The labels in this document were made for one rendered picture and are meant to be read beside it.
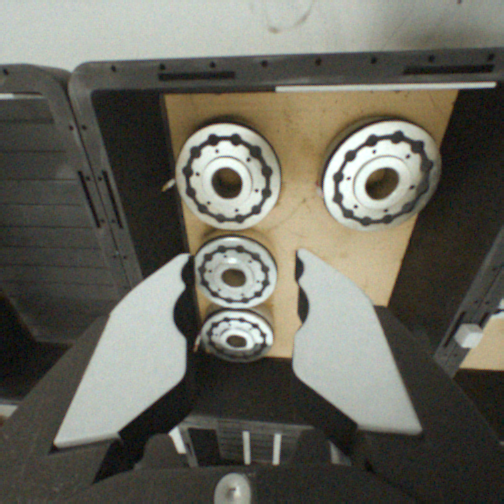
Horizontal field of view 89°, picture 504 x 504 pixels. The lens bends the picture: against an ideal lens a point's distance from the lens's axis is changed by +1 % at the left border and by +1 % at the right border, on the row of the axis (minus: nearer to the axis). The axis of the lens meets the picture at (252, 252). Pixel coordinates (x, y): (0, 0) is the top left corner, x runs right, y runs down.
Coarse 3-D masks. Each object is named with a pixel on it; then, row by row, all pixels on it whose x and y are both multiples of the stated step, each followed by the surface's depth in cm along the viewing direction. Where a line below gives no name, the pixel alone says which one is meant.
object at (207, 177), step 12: (228, 156) 23; (204, 168) 24; (216, 168) 23; (240, 168) 23; (204, 180) 24; (252, 180) 24; (216, 192) 25; (240, 192) 24; (216, 204) 25; (228, 204) 25; (240, 204) 25
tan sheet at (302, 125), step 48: (192, 96) 24; (240, 96) 24; (288, 96) 23; (336, 96) 23; (384, 96) 23; (432, 96) 22; (288, 144) 25; (288, 192) 28; (192, 240) 32; (288, 240) 31; (336, 240) 30; (384, 240) 30; (288, 288) 35; (384, 288) 33; (288, 336) 39
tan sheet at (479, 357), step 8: (496, 320) 34; (488, 328) 35; (496, 328) 35; (488, 336) 36; (496, 336) 36; (480, 344) 37; (488, 344) 37; (496, 344) 37; (472, 352) 38; (480, 352) 38; (488, 352) 37; (496, 352) 37; (464, 360) 39; (472, 360) 39; (480, 360) 38; (488, 360) 38; (496, 360) 38; (480, 368) 39; (488, 368) 39; (496, 368) 39
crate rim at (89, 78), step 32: (96, 64) 15; (128, 64) 15; (160, 64) 15; (192, 64) 14; (224, 64) 14; (256, 64) 14; (288, 64) 14; (320, 64) 14; (352, 64) 14; (384, 64) 14; (416, 64) 14; (448, 64) 13; (480, 64) 13; (96, 96) 16; (96, 128) 17; (96, 160) 18; (128, 224) 20; (128, 256) 22; (480, 256) 19; (480, 288) 20; (448, 320) 23; (448, 352) 24; (192, 416) 34; (224, 416) 34
